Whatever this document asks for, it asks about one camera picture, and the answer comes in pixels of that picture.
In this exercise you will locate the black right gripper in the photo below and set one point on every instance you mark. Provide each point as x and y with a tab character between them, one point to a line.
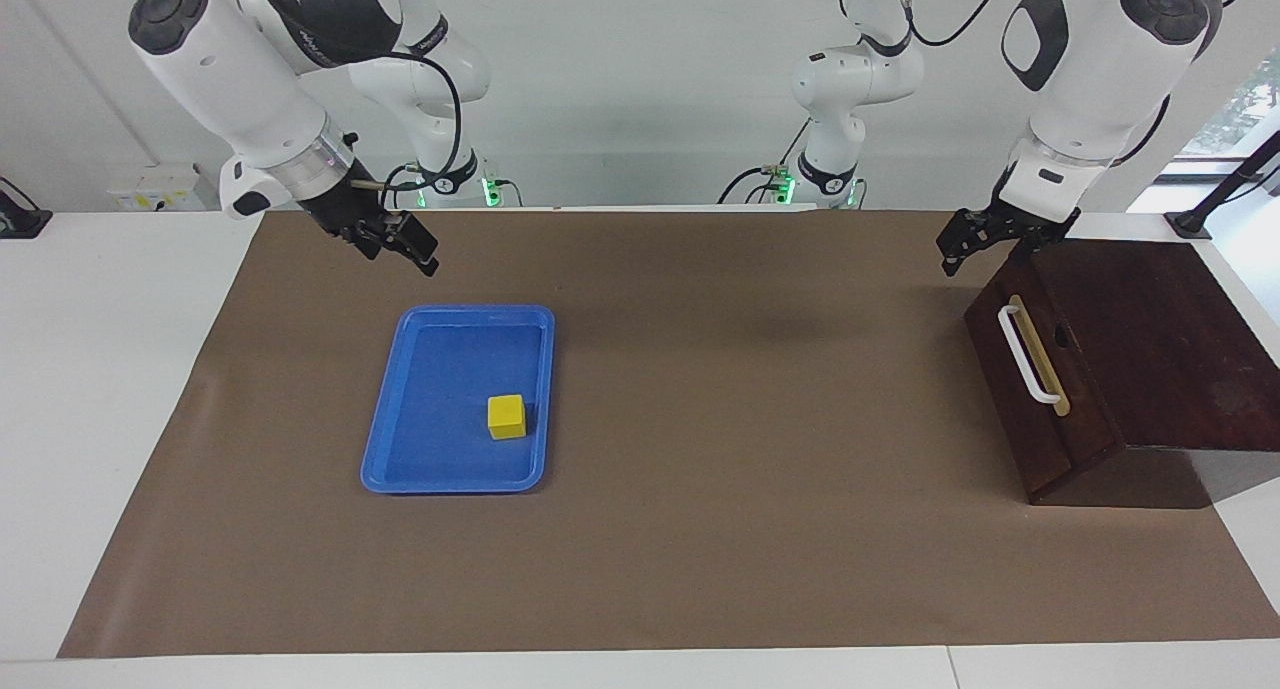
350	214

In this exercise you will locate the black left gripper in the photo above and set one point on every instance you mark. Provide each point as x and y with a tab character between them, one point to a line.
1025	224

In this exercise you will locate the yellow cube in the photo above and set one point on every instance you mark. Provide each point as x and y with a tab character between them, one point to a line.
507	419

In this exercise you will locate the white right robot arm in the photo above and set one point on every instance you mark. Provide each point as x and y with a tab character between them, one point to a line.
230	79

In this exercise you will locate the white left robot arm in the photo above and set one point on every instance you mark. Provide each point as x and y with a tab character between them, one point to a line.
1100	69

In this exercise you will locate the blue plastic tray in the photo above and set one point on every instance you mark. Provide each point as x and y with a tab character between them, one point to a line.
440	419

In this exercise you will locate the dark wooden cabinet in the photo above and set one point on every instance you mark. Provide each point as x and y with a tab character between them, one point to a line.
1160	349

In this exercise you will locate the black clamp stand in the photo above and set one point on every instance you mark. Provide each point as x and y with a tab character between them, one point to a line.
1225	189

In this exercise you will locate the brown table mat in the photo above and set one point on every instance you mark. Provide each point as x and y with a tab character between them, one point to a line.
700	469

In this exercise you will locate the white wall socket box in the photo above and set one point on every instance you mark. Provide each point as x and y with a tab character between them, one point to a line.
150	189

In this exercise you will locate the black bracket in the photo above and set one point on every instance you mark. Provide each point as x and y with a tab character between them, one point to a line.
20	219

